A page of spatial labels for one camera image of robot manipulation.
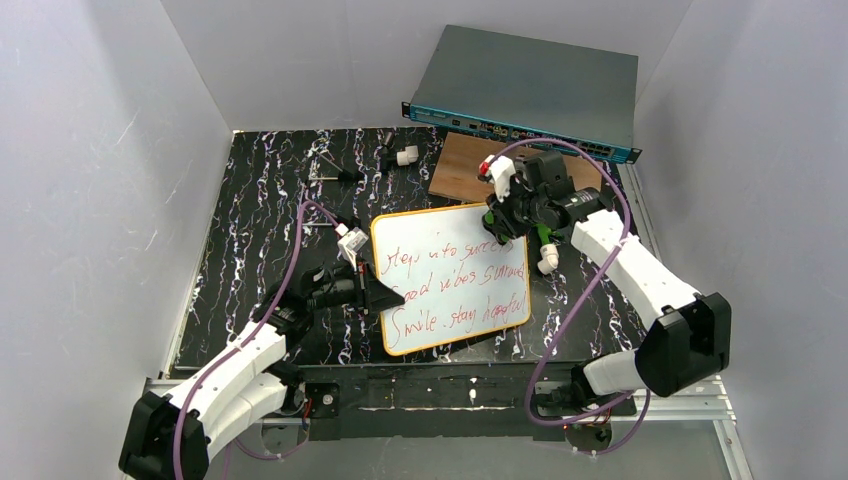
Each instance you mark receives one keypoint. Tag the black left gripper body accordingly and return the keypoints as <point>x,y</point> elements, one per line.
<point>362,288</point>

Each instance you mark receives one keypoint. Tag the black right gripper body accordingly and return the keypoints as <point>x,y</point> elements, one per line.
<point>515,206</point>

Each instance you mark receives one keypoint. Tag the green black whiteboard eraser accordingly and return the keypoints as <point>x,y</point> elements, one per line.
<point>500,227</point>

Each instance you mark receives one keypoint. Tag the orange framed whiteboard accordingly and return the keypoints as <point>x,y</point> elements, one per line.
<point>456,280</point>

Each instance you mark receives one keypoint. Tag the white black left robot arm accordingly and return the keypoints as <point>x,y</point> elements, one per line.
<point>176,435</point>

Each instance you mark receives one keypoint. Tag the white pipe elbow fitting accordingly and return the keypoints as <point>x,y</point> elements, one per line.
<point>549,259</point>

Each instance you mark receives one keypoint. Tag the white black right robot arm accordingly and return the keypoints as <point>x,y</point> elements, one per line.
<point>687,332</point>

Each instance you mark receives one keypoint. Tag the brown wooden board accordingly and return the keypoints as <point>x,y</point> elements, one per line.
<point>456,173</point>

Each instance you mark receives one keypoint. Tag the white black pipe fitting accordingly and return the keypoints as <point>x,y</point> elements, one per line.
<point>389,158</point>

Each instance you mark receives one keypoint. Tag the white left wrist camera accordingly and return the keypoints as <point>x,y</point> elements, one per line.
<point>350,241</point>

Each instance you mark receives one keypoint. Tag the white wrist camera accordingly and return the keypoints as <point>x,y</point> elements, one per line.
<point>498,171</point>
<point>350,241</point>

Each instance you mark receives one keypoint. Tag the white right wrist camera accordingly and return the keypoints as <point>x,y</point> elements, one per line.
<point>498,171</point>

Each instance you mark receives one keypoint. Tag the teal network switch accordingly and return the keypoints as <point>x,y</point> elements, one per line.
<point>510,88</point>

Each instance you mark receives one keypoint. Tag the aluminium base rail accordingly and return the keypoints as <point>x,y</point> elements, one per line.
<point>467,400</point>

